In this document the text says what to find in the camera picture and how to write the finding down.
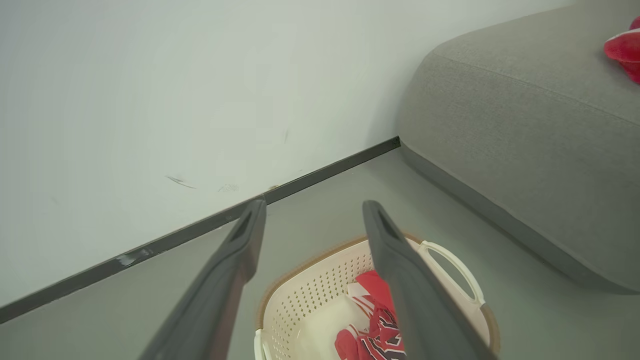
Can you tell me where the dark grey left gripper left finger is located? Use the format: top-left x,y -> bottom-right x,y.
139,198 -> 268,360

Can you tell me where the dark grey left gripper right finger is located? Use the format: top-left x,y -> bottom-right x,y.
363,200 -> 496,360

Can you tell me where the red jersey with black print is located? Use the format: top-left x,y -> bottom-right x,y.
335,270 -> 407,360

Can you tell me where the plain red garment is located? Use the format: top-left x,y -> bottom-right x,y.
603,16 -> 640,85

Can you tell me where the grey fabric sofa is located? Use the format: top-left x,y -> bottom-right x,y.
397,0 -> 640,295

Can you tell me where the cream perforated laundry basket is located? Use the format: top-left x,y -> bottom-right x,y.
254,232 -> 501,360

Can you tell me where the black wall baseboard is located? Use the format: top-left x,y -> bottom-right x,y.
0,136 -> 401,325

